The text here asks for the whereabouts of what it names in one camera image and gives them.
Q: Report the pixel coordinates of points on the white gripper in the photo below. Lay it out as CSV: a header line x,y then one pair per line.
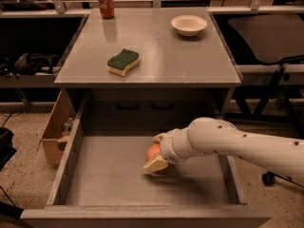
x,y
168,148

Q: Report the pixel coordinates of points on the orange fruit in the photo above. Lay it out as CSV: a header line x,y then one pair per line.
x,y
153,149

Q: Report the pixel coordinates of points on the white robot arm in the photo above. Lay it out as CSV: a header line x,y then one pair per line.
x,y
281,156

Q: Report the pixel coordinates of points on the grey open top drawer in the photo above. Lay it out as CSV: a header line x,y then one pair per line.
x,y
100,183

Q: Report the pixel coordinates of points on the grey cabinet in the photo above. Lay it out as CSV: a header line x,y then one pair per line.
x,y
195,73

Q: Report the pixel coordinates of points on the green yellow sponge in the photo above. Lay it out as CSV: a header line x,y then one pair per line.
x,y
121,63

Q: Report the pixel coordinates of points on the cardboard box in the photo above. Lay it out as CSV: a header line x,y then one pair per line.
x,y
55,136

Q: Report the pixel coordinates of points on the white bowl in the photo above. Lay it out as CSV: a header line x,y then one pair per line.
x,y
188,25

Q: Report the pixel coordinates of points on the black headset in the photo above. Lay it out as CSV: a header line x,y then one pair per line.
x,y
29,64

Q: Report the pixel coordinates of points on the black office chair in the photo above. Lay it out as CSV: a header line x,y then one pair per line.
x,y
267,39

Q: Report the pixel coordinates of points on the red soda can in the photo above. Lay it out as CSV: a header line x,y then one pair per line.
x,y
106,8

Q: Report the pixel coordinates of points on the right black drawer handle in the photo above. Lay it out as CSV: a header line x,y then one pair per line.
x,y
162,105

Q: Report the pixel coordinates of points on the black drawer handle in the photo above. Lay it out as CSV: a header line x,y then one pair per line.
x,y
128,105
162,105

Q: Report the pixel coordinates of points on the left black drawer handle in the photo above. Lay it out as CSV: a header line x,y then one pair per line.
x,y
128,105

